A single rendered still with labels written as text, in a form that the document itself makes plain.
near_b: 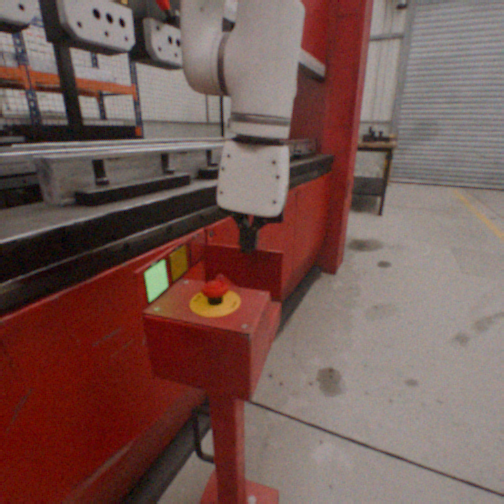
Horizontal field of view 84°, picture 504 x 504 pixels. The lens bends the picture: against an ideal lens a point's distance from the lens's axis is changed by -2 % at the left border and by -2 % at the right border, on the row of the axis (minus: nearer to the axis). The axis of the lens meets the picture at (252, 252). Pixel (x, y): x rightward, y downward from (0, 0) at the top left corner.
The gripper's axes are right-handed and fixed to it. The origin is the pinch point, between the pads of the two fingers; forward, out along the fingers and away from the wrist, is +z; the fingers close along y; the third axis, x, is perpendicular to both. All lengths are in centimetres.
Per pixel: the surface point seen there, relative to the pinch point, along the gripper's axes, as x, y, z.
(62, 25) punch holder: 5, -40, -31
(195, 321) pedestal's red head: -14.9, -1.2, 6.5
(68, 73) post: 62, -107, -30
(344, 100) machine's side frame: 166, -1, -36
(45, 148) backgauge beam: 15, -63, -7
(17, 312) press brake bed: -20.5, -27.9, 10.7
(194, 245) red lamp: -0.3, -9.8, 3.2
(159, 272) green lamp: -11.1, -9.4, 3.3
